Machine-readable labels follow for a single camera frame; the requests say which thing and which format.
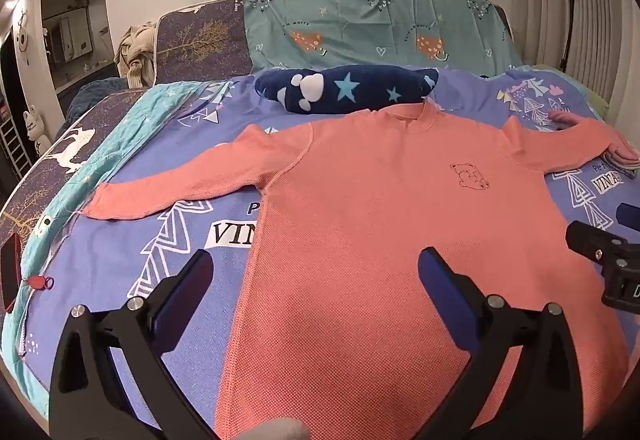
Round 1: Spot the beige cloth pile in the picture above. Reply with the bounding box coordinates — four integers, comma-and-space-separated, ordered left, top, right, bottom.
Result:
116, 23, 161, 88

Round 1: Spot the dark teal fuzzy blanket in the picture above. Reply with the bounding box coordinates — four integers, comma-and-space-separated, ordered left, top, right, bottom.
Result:
66, 77, 132, 122

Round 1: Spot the white wire rack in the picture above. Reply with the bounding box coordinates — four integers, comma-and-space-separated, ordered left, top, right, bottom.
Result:
0, 117, 27, 182

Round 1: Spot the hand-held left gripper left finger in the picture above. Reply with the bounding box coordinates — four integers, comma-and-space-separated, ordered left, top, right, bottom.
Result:
48, 248, 221, 440

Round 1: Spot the light pink folded cloth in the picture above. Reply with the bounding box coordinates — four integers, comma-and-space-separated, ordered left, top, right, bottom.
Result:
605, 140, 640, 180

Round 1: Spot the pink knit sweater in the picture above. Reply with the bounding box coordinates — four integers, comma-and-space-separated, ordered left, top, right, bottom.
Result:
82, 102, 632, 440

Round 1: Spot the purple printed bed sheet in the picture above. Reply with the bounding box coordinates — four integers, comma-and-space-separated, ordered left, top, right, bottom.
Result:
50, 67, 640, 423

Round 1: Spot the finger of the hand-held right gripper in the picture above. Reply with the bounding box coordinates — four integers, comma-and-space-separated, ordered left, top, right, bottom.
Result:
565, 220, 640, 267
617, 202, 640, 233

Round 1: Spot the green printed sheet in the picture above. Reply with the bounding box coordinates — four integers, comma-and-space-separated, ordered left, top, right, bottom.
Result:
243, 0, 523, 73

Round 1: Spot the navy star print blanket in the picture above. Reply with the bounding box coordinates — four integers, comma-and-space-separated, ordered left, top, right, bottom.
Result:
255, 63, 441, 115

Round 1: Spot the pale frog figurine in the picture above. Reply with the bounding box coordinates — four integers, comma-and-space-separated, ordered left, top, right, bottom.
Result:
22, 105, 52, 162

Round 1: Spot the teal quilt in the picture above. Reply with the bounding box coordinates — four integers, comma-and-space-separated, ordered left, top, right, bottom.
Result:
0, 81, 236, 403

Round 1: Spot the yellow green cloth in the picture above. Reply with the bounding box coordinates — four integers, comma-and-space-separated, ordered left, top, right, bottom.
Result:
584, 87, 612, 117

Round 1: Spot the dark deer print bed cover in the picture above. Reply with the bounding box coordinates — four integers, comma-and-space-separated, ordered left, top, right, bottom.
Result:
0, 0, 252, 321

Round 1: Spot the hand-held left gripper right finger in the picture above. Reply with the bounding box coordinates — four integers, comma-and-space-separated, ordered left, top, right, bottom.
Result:
417, 247, 586, 440

